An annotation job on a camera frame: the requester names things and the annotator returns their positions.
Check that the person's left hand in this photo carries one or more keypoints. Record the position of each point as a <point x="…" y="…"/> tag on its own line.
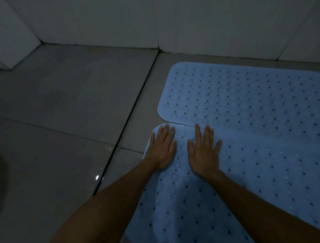
<point x="161" y="152"/>

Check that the person's left forearm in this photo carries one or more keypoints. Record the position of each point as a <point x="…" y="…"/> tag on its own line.
<point x="107" y="210"/>

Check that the person's right hand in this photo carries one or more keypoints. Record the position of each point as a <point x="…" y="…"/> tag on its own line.
<point x="203" y="160"/>

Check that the person's right forearm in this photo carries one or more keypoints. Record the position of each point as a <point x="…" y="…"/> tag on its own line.
<point x="265" y="215"/>

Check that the blue bath mat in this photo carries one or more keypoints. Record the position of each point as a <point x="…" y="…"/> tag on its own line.
<point x="237" y="95"/>
<point x="250" y="175"/>

